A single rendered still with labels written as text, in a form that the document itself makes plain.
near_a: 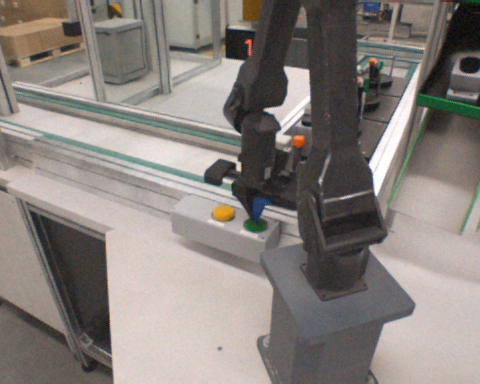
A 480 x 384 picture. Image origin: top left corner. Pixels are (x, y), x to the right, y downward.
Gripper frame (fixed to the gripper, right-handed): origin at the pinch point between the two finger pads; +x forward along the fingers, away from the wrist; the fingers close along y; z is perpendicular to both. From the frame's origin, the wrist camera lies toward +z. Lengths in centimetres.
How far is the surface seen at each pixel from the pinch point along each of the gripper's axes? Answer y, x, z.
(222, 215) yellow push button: 6.0, 3.0, -1.9
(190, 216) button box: 12.2, 4.3, -3.6
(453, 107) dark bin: -27.3, -20.1, 13.0
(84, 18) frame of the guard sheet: 74, -21, 35
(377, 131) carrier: -12, 3, 51
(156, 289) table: 13.1, 14.3, -15.0
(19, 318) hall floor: 114, 102, 0
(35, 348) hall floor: 95, 101, -7
